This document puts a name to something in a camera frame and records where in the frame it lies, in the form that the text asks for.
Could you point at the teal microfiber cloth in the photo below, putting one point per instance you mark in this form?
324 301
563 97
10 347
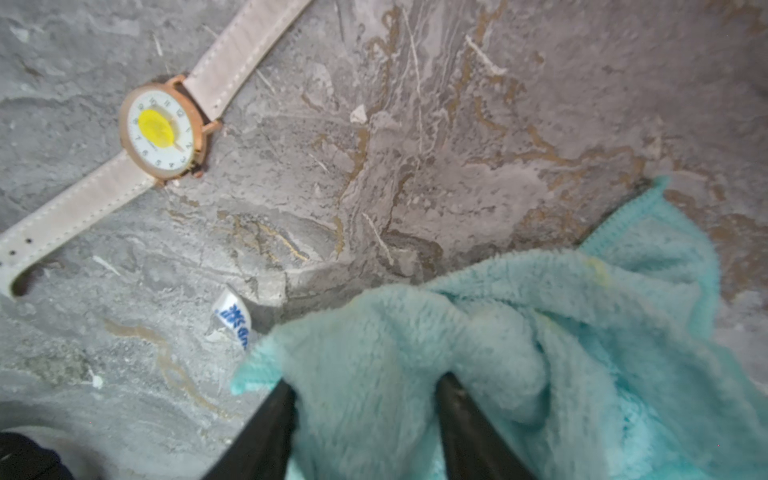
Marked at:
592 363

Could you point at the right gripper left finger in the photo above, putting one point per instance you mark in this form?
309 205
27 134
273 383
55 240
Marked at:
262 449

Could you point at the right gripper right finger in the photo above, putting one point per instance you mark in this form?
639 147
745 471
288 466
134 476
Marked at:
472 448

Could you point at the small paper label scrap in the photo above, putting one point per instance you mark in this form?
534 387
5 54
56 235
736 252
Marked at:
230 309

